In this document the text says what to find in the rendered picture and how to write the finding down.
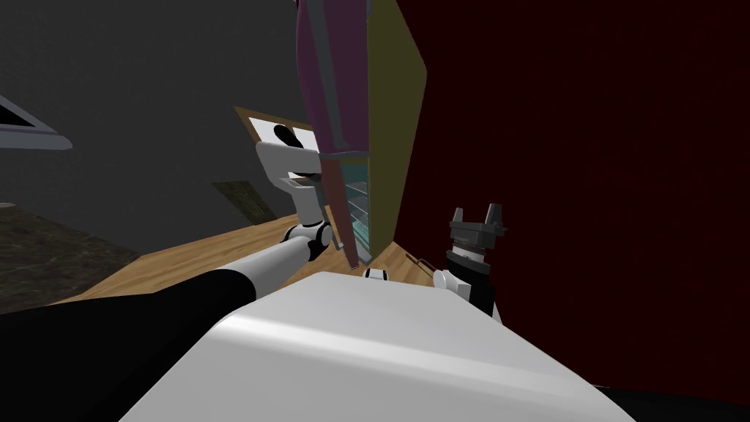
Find purple fridge door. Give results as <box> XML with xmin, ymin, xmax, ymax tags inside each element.
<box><xmin>295</xmin><ymin>0</ymin><xmax>374</xmax><ymax>271</ymax></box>

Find olive fridge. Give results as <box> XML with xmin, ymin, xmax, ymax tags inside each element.
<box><xmin>342</xmin><ymin>0</ymin><xmax>428</xmax><ymax>266</ymax></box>

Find wood framed white picture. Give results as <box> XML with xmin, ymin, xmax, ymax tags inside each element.
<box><xmin>234</xmin><ymin>105</ymin><xmax>321</xmax><ymax>155</ymax></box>

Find dark olive wall plaque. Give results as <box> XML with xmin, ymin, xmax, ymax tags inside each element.
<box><xmin>210</xmin><ymin>179</ymin><xmax>280</xmax><ymax>225</ymax></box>

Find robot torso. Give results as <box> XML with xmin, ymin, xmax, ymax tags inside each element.
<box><xmin>119</xmin><ymin>266</ymin><xmax>637</xmax><ymax>422</ymax></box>

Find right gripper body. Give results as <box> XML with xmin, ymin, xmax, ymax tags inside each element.
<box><xmin>448</xmin><ymin>219</ymin><xmax>507</xmax><ymax>251</ymax></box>

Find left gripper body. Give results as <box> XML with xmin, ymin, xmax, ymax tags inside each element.
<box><xmin>273</xmin><ymin>124</ymin><xmax>305</xmax><ymax>149</ymax></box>

